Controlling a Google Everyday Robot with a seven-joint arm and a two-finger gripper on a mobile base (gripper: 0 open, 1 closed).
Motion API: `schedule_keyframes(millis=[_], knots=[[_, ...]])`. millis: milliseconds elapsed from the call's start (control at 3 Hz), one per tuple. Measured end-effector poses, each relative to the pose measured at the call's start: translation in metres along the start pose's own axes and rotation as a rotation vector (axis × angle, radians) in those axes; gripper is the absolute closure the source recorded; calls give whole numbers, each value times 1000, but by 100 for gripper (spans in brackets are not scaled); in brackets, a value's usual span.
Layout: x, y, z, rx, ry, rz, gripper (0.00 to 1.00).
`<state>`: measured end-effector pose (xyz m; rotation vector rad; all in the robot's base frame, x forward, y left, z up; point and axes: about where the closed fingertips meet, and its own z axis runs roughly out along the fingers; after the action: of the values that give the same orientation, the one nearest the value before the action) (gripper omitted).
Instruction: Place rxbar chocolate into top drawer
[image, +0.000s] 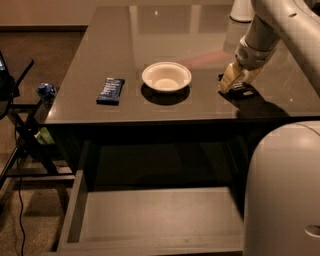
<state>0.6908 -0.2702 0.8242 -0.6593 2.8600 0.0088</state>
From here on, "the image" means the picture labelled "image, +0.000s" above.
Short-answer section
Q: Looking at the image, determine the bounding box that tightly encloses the white gripper with vents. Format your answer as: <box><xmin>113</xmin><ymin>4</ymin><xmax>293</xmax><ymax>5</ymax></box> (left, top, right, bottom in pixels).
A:
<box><xmin>218</xmin><ymin>37</ymin><xmax>275</xmax><ymax>94</ymax></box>

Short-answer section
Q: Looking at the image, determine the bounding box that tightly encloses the black chocolate rxbar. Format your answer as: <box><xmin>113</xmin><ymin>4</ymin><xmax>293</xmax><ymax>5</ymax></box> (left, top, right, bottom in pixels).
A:
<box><xmin>219</xmin><ymin>81</ymin><xmax>257</xmax><ymax>100</ymax></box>

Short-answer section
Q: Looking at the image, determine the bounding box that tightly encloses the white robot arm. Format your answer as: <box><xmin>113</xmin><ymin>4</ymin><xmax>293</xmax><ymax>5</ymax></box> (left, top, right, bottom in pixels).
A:
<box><xmin>219</xmin><ymin>0</ymin><xmax>320</xmax><ymax>256</ymax></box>

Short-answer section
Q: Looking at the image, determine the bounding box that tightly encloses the blue rxbar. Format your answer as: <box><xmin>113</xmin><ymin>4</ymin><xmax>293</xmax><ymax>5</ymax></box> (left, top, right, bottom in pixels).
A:
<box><xmin>96</xmin><ymin>78</ymin><xmax>125</xmax><ymax>105</ymax></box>

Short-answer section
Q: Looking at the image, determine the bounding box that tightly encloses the open grey top drawer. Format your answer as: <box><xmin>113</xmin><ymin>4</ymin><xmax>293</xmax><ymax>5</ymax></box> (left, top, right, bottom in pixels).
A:
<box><xmin>40</xmin><ymin>135</ymin><xmax>249</xmax><ymax>256</ymax></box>

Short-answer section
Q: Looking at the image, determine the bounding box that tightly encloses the white cylindrical container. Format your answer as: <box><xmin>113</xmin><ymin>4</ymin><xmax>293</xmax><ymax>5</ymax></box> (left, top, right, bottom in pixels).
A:
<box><xmin>230</xmin><ymin>0</ymin><xmax>254</xmax><ymax>23</ymax></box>

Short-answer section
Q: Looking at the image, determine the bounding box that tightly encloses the white bowl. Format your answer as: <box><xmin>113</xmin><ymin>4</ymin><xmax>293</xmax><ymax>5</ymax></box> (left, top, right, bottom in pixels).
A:
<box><xmin>142</xmin><ymin>62</ymin><xmax>192</xmax><ymax>93</ymax></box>

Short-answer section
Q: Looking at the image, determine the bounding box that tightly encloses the blue small object on stand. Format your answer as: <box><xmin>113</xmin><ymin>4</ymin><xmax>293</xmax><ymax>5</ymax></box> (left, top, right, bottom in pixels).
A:
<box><xmin>37</xmin><ymin>83</ymin><xmax>57</xmax><ymax>100</ymax></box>

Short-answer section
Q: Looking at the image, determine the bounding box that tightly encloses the green packet under table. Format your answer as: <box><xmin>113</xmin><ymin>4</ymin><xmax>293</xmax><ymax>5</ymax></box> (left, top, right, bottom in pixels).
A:
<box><xmin>35</xmin><ymin>127</ymin><xmax>54</xmax><ymax>145</ymax></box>

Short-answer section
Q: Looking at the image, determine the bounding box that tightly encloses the black folding side stand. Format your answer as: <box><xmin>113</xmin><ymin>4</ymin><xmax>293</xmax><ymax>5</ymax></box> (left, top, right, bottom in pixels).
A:
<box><xmin>0</xmin><ymin>57</ymin><xmax>73</xmax><ymax>186</ymax></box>

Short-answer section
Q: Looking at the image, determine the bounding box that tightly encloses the black cable on floor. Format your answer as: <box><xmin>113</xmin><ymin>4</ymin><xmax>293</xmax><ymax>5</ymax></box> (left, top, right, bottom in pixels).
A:
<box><xmin>9</xmin><ymin>99</ymin><xmax>28</xmax><ymax>256</ymax></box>

